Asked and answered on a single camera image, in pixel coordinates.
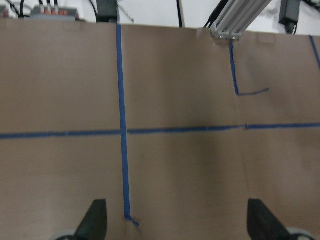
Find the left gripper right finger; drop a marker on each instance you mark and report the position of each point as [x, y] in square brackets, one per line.
[262, 224]

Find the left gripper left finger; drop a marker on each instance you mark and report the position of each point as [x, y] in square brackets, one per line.
[94, 225]

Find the black power adapter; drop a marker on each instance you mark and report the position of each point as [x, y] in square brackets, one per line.
[289, 15]

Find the aluminium frame post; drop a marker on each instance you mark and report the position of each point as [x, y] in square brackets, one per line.
[230, 19]

